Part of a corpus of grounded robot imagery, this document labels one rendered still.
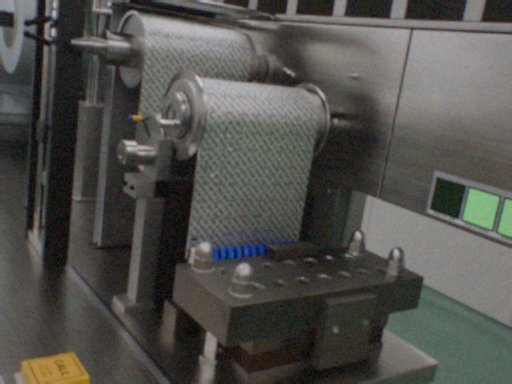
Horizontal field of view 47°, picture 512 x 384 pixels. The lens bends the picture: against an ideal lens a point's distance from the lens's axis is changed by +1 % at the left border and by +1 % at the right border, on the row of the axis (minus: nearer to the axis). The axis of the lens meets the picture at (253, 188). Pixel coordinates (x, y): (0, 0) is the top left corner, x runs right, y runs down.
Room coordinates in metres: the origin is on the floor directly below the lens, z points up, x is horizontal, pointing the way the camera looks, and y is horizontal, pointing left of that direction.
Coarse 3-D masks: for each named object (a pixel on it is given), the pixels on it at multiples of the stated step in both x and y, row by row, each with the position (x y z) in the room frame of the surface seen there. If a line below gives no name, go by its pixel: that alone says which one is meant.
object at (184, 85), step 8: (184, 80) 0.96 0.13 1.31; (176, 88) 0.98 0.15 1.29; (184, 88) 0.95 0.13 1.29; (192, 88) 0.93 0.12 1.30; (192, 96) 0.93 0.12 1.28; (312, 96) 1.09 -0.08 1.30; (192, 104) 0.93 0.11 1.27; (192, 112) 0.92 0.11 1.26; (192, 120) 0.92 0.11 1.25; (320, 120) 1.06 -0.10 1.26; (192, 128) 0.92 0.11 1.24; (168, 136) 0.98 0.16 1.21; (184, 136) 0.94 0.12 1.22; (192, 136) 0.92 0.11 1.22; (176, 144) 0.96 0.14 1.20; (184, 144) 0.94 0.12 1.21
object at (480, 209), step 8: (472, 192) 0.88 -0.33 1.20; (480, 192) 0.87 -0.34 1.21; (472, 200) 0.87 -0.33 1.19; (480, 200) 0.86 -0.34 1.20; (488, 200) 0.85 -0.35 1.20; (496, 200) 0.84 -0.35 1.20; (472, 208) 0.87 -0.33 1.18; (480, 208) 0.86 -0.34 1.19; (488, 208) 0.85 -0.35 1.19; (496, 208) 0.84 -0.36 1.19; (464, 216) 0.88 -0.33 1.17; (472, 216) 0.87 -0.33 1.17; (480, 216) 0.86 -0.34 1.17; (488, 216) 0.85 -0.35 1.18; (480, 224) 0.86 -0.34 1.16; (488, 224) 0.85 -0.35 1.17
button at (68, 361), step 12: (36, 360) 0.71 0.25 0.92; (48, 360) 0.71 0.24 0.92; (60, 360) 0.72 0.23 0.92; (72, 360) 0.72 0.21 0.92; (24, 372) 0.69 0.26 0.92; (36, 372) 0.68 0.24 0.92; (48, 372) 0.69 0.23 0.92; (60, 372) 0.69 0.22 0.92; (72, 372) 0.69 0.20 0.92; (84, 372) 0.70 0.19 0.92
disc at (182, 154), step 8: (184, 72) 0.97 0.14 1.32; (192, 72) 0.95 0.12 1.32; (176, 80) 0.99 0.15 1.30; (192, 80) 0.94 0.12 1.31; (200, 80) 0.93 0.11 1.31; (168, 88) 1.01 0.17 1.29; (200, 88) 0.92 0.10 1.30; (200, 96) 0.92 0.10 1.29; (200, 104) 0.92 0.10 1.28; (200, 112) 0.91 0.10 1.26; (200, 120) 0.91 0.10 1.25; (200, 128) 0.91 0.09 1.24; (200, 136) 0.91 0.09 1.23; (192, 144) 0.92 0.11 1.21; (176, 152) 0.96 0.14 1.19; (184, 152) 0.94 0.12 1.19; (192, 152) 0.92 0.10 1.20
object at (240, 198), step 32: (224, 160) 0.94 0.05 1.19; (256, 160) 0.98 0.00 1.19; (288, 160) 1.02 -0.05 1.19; (224, 192) 0.95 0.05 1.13; (256, 192) 0.99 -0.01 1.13; (288, 192) 1.03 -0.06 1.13; (192, 224) 0.91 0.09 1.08; (224, 224) 0.95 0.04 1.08; (256, 224) 0.99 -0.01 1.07; (288, 224) 1.03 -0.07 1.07
